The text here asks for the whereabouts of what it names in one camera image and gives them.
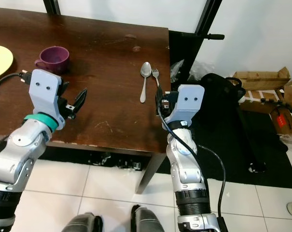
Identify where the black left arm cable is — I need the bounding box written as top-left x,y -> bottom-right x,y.
0,72 -> 31,95

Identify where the purple mug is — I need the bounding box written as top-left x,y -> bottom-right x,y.
34,46 -> 70,74

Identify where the metal fork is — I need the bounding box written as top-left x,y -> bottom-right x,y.
152,68 -> 162,90

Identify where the small red box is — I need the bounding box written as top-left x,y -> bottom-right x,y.
273,113 -> 287,129

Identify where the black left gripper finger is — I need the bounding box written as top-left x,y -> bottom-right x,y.
71,88 -> 88,116

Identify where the grey left robot leg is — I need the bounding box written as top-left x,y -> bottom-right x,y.
61,213 -> 102,232

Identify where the brown cardboard box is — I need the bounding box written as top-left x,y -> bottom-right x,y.
233,67 -> 292,114

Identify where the grey robot leg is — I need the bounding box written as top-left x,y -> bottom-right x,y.
130,205 -> 168,232
61,213 -> 102,232

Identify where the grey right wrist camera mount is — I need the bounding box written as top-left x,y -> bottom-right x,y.
167,85 -> 205,127

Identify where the grey right robot leg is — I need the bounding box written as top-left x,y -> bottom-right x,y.
130,205 -> 168,232

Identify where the black metal post with handle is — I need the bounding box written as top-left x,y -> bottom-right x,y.
182,0 -> 225,68

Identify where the metal spoon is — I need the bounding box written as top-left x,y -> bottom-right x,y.
140,62 -> 152,103

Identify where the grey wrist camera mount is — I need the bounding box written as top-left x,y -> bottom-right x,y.
167,85 -> 205,127
30,69 -> 65,124

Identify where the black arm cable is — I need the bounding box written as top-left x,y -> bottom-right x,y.
0,72 -> 31,95
158,104 -> 226,216

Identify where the dark wooden table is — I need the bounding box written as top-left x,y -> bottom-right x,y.
0,7 -> 171,194

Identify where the yellow plate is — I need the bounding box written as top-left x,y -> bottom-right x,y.
0,44 -> 14,81

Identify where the plain black metal post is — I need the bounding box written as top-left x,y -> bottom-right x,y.
43,0 -> 61,15

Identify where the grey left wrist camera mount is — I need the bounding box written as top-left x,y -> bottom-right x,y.
30,69 -> 65,124

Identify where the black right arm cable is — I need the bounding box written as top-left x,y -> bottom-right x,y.
158,104 -> 226,216

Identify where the black backpack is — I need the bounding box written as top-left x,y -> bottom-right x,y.
196,72 -> 267,174

